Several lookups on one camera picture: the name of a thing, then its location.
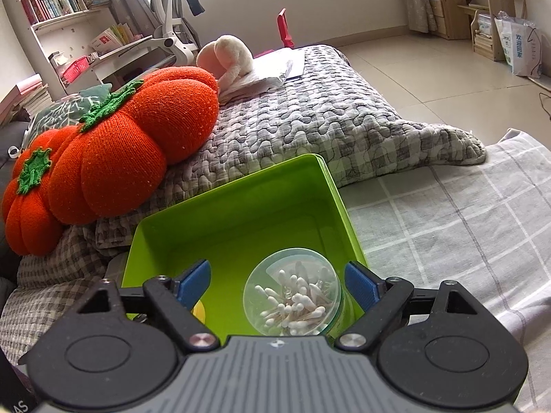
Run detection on clear cotton swab jar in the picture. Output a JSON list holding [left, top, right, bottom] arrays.
[[243, 248, 355, 339]]

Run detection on yellow toy cup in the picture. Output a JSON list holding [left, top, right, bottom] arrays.
[[191, 300, 206, 324]]

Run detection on grey checked sheet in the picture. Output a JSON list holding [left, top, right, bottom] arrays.
[[340, 130, 550, 412]]

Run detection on small orange pumpkin pillow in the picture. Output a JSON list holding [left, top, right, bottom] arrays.
[[2, 124, 81, 256]]

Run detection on large orange pumpkin pillow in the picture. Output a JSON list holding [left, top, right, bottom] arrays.
[[48, 66, 219, 225]]

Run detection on green plastic storage box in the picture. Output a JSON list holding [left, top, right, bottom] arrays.
[[122, 154, 366, 339]]

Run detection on dark grey sofa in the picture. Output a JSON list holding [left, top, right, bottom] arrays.
[[0, 121, 28, 283]]

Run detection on green patterned cushion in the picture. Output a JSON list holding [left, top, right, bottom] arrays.
[[24, 84, 112, 146]]

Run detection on grey quilted blanket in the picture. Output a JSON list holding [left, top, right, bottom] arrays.
[[1, 45, 486, 363]]

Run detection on stack of books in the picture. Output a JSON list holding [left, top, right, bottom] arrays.
[[0, 74, 53, 127]]

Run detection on white bookshelf with books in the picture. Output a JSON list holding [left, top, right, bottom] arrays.
[[2, 0, 148, 100]]

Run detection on white plush toy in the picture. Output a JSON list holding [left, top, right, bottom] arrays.
[[196, 34, 253, 92]]

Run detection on white paper shopping bag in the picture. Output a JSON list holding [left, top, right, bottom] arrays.
[[494, 11, 543, 78]]

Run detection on white papers on blanket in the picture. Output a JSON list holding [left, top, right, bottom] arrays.
[[219, 47, 305, 105]]

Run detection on wooden desk shelf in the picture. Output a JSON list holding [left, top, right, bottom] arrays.
[[429, 0, 527, 62]]

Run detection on white office chair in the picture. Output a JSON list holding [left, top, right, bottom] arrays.
[[91, 0, 208, 78]]

